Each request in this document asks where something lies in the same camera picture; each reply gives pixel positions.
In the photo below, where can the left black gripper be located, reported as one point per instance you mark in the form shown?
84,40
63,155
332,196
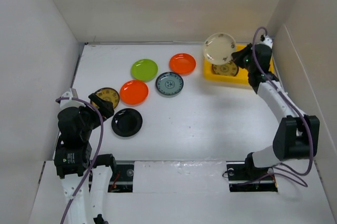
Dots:
105,107

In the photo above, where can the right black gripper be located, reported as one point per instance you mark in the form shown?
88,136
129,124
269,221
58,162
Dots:
238,56

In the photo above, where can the brown yellow plate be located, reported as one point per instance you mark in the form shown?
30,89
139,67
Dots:
109,94
228,69

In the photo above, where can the cream floral plate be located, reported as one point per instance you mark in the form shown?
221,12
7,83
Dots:
218,48

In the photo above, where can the black plate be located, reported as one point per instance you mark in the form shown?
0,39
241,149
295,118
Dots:
127,122

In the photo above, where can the orange plate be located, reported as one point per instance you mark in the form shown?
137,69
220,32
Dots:
182,63
134,92

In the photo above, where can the green plate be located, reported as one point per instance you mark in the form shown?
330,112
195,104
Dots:
144,70

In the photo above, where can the blue patterned plate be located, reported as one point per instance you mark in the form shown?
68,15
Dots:
169,83

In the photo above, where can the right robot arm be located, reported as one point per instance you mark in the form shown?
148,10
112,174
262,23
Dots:
297,134

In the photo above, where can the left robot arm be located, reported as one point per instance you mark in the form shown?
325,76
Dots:
84,173

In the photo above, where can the yellow plastic bin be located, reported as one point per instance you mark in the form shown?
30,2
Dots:
242,76

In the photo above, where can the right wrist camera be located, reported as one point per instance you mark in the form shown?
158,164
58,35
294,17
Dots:
266,40

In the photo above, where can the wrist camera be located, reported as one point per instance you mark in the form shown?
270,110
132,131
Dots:
266,40
66,100

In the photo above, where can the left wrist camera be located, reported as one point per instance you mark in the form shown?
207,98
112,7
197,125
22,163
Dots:
66,100

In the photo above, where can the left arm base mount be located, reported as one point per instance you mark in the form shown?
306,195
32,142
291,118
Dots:
122,180

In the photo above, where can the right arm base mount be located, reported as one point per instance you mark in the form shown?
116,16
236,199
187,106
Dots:
242,180

